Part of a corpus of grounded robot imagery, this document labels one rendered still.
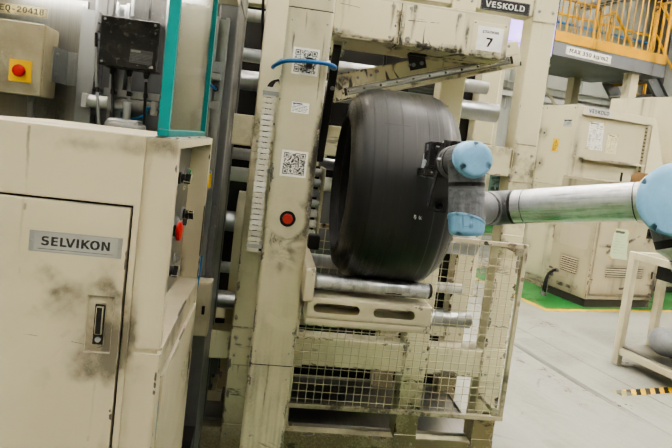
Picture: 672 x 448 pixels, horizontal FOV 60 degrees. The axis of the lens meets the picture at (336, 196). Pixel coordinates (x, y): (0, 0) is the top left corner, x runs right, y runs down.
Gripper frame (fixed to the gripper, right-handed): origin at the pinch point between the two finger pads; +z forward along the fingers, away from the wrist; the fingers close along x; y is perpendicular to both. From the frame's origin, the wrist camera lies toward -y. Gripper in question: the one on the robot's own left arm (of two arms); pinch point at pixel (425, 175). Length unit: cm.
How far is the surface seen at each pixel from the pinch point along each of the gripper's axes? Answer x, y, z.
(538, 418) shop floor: -115, -108, 143
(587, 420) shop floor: -143, -107, 145
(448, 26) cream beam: -13, 53, 42
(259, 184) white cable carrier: 42.1, -7.0, 23.0
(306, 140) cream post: 30.3, 7.0, 20.4
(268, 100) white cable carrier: 42.4, 16.9, 20.4
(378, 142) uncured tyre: 12.7, 7.2, 3.3
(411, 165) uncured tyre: 3.7, 2.2, 1.4
